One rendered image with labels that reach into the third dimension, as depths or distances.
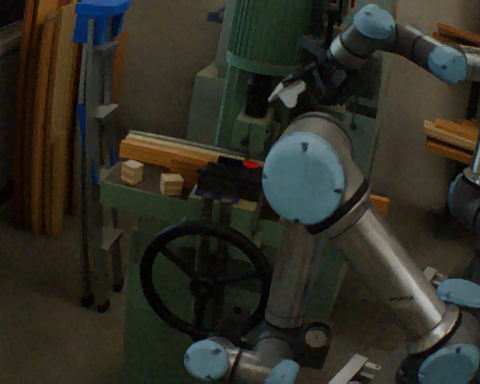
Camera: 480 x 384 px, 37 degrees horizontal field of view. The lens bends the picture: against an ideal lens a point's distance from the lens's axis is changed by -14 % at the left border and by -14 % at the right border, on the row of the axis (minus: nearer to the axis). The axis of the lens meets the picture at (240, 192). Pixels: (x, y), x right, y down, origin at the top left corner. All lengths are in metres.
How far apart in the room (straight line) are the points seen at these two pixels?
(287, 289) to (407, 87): 2.89
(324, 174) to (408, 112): 3.12
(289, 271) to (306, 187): 0.27
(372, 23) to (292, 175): 0.46
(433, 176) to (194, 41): 1.51
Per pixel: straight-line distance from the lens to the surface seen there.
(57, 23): 3.12
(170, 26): 4.39
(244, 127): 1.85
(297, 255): 1.34
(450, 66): 1.44
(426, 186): 4.33
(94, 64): 2.63
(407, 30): 1.54
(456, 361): 1.24
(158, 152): 1.96
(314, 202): 1.11
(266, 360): 1.35
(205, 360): 1.33
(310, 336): 1.85
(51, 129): 3.24
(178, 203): 1.82
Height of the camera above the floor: 1.69
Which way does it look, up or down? 25 degrees down
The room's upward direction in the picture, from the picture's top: 10 degrees clockwise
